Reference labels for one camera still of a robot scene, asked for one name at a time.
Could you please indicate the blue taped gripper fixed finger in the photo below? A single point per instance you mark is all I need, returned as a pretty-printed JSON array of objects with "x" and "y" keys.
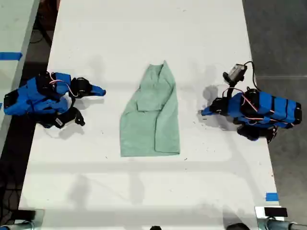
[
  {"x": 97, "y": 88},
  {"x": 208, "y": 109}
]

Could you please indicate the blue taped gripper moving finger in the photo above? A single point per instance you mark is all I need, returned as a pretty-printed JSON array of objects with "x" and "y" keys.
[
  {"x": 209, "y": 114},
  {"x": 96, "y": 94}
]

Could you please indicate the pale green T-shirt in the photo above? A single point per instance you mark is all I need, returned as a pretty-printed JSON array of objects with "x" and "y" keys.
[{"x": 151, "y": 119}]

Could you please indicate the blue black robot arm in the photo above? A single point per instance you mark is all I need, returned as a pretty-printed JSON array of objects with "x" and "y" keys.
[
  {"x": 271, "y": 109},
  {"x": 36, "y": 98}
]

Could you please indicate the long blue tape strip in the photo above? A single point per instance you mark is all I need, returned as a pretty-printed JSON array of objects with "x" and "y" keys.
[{"x": 9, "y": 55}]

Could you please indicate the pale side table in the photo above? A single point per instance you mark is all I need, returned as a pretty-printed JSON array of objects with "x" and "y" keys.
[{"x": 12, "y": 36}]

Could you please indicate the short blue tape strip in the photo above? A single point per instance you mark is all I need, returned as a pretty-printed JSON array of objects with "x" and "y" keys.
[{"x": 272, "y": 196}]

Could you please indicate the white mounting plate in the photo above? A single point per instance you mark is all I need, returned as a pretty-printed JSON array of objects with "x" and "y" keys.
[{"x": 259, "y": 212}]

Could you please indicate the large black knob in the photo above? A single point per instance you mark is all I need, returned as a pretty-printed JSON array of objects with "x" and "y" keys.
[{"x": 238, "y": 226}]

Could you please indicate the small black box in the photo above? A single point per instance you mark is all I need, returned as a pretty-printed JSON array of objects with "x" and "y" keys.
[
  {"x": 275, "y": 211},
  {"x": 27, "y": 214}
]

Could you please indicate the small black knob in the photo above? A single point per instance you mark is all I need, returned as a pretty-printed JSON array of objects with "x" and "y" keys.
[{"x": 156, "y": 227}]

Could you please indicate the grey metal clamp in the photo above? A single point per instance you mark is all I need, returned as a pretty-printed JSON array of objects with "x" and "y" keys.
[
  {"x": 16, "y": 225},
  {"x": 275, "y": 224}
]

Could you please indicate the short black camera stalk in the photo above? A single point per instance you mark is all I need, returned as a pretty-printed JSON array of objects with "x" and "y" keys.
[{"x": 229, "y": 91}]

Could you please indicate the black camera box with label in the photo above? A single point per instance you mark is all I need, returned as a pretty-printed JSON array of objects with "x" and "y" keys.
[{"x": 68, "y": 117}]

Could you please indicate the black grey camera box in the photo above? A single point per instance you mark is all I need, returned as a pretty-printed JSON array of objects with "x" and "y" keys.
[{"x": 236, "y": 72}]

